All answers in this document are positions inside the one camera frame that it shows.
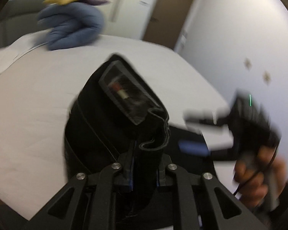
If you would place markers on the purple cushion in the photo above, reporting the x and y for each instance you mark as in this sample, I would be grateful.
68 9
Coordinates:
95 2

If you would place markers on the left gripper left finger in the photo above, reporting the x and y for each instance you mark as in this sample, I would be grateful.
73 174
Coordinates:
85 202

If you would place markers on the beige wall socket near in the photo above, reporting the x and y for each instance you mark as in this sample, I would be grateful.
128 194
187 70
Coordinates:
267 78

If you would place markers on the grey padded headboard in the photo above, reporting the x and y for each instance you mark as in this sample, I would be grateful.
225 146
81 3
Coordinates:
18 18

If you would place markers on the brown wooden door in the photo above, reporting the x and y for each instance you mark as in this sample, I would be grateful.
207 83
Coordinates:
167 21

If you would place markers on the blue rolled duvet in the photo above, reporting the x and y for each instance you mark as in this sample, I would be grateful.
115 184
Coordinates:
73 25

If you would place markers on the black pants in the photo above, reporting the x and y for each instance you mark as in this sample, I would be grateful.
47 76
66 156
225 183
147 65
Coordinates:
116 113

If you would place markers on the beige wall socket far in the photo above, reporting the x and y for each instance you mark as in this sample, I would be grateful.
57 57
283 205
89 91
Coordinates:
247 64

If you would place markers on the beige wall socket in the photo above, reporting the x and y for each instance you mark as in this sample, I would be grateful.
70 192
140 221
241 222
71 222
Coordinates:
247 64
267 78

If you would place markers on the right hand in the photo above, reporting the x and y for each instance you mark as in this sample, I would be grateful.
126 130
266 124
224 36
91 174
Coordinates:
254 189

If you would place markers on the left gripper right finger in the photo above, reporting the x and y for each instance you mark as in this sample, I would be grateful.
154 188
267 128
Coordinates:
189 201

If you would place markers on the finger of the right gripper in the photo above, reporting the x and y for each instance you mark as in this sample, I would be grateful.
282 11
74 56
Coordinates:
206 118
200 149

